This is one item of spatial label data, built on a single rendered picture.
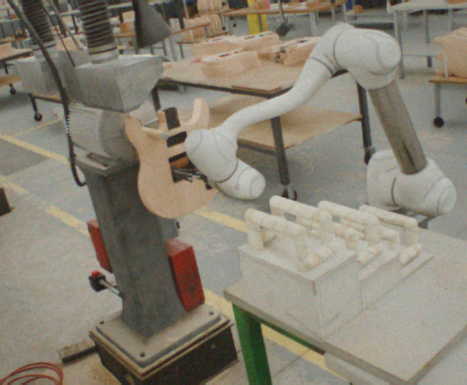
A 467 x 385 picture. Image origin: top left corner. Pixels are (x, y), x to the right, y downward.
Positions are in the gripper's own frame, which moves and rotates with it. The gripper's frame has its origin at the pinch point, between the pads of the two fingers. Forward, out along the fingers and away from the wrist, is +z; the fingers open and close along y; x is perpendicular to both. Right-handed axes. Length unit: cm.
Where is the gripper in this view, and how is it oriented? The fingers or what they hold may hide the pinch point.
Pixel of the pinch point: (183, 166)
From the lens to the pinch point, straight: 214.0
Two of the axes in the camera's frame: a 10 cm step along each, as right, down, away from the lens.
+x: -1.5, -9.2, -3.5
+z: -6.4, -1.8, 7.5
